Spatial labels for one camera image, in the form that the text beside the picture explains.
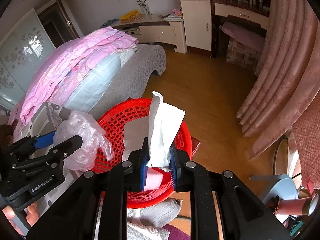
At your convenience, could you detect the white low desk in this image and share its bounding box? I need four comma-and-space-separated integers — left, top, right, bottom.
111, 14, 187, 54

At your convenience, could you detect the grey checkered blanket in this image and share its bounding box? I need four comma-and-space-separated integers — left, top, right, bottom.
93, 197, 183, 240

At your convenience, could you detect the purple covered stool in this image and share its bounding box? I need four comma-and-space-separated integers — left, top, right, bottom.
219, 22, 265, 53

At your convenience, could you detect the pink folded quilt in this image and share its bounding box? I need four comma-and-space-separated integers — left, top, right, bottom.
20, 27, 138, 126

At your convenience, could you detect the light blue pillow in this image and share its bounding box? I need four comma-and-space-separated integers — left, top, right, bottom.
63, 47, 138, 113

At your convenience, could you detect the pink curtain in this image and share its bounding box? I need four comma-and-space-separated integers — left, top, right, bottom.
236, 0, 319, 159

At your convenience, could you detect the person left hand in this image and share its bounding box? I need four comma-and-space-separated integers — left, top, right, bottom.
2, 200, 47, 235

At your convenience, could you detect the white tissue paper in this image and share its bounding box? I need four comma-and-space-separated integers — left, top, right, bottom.
146, 91, 185, 172

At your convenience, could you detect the white tall cabinet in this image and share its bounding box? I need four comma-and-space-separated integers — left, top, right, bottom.
180, 0, 212, 51

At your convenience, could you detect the yellow folded cloth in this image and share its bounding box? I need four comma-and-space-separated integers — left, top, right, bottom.
120, 9, 144, 23

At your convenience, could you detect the dark vanity dresser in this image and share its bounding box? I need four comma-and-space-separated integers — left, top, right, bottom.
211, 0, 271, 57

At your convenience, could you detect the red plastic basket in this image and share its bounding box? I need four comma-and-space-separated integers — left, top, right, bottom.
92, 99, 193, 209

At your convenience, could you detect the glass sliding wardrobe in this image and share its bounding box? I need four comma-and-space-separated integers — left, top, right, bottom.
0, 9, 55, 110

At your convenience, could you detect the clear plastic bag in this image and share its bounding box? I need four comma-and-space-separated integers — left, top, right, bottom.
53, 110, 114, 172

